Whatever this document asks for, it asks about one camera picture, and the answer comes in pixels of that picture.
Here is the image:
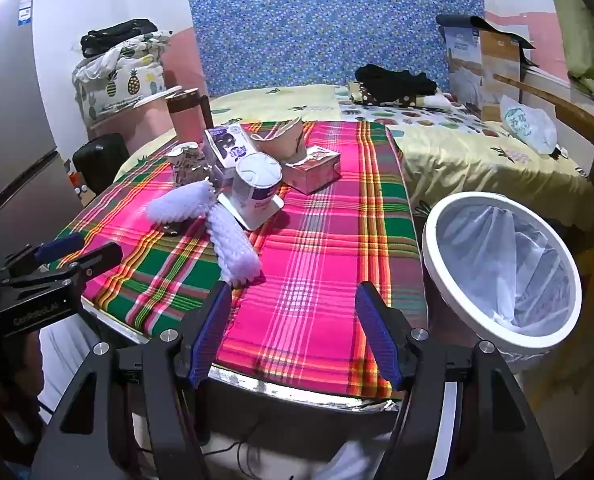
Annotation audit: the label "yellow pineapple print bed sheet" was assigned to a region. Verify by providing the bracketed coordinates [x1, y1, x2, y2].
[114, 82, 594, 231]

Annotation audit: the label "person's light pants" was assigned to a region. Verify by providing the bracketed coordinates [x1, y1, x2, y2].
[37, 312, 392, 480]

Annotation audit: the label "wooden side table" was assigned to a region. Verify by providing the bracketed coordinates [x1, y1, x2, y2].
[493, 72, 594, 281]

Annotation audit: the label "black folded garment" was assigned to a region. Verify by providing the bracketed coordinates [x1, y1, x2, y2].
[80, 18, 158, 58]

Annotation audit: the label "black suitcase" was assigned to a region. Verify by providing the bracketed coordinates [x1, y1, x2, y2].
[72, 132, 130, 196]

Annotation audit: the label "small red floor items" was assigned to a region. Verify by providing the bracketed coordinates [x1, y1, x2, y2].
[64, 160, 88, 206]

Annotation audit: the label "translucent white bin liner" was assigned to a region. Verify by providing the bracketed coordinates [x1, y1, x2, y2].
[434, 205, 575, 336]

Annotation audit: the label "brown polka dot cloth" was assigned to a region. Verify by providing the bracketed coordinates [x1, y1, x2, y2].
[349, 82, 420, 108]

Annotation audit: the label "blue floral headboard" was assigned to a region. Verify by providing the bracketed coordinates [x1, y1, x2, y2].
[188, 0, 485, 98]

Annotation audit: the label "pink cabinet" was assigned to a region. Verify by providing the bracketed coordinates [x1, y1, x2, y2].
[89, 85, 185, 153]

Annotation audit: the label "white foam net sleeve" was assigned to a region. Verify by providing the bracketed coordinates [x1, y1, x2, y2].
[146, 182, 215, 226]
[206, 202, 264, 285]

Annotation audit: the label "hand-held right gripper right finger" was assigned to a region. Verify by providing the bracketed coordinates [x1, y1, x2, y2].
[354, 280, 558, 480]

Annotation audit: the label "white round can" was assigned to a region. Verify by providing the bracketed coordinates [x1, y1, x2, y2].
[219, 152, 285, 232]

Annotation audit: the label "strawberry print drink carton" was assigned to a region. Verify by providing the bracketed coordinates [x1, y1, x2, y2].
[280, 145, 342, 196]

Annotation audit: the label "pink tumbler with brown lid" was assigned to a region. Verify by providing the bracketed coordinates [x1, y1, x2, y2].
[166, 88, 214, 145]

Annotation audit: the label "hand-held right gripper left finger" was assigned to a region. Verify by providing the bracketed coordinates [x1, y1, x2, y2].
[29, 280, 235, 480]

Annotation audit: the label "pineapple print bedding bundle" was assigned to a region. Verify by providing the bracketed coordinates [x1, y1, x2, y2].
[73, 30, 174, 123]

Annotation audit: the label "white box with purple print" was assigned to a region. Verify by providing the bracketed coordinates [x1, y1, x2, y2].
[204, 124, 260, 168]

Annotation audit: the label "fruit print white cloth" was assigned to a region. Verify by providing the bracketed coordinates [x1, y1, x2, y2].
[334, 85, 508, 138]

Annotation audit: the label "white round bin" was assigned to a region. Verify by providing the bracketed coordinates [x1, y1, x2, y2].
[421, 191, 582, 373]

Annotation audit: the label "white plastic bag green print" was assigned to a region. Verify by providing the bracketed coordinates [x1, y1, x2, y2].
[499, 94, 558, 156]

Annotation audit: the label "black cable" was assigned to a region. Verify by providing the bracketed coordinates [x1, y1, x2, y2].
[207, 420, 268, 480]

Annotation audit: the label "black clothes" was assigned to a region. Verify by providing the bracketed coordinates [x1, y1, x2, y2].
[354, 63, 438, 103]

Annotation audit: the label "pink green plaid tablecloth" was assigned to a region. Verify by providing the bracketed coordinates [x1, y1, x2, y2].
[47, 120, 428, 401]

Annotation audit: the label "open cardboard box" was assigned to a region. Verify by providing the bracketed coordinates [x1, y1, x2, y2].
[436, 14, 538, 121]

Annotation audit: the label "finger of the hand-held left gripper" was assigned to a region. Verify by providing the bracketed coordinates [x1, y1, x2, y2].
[0, 242, 124, 292]
[2, 232, 85, 281]

